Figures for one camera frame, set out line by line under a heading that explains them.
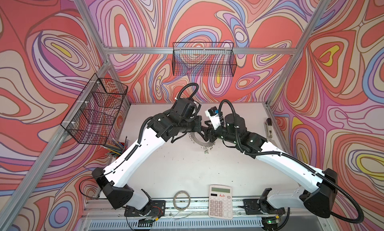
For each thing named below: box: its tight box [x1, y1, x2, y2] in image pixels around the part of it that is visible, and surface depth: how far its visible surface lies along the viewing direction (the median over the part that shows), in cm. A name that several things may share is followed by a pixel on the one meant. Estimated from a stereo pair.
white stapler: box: [266, 118, 273, 140], surface depth 103 cm
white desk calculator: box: [208, 184, 233, 220], surface depth 75 cm
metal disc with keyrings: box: [188, 131, 216, 150], surface depth 78 cm
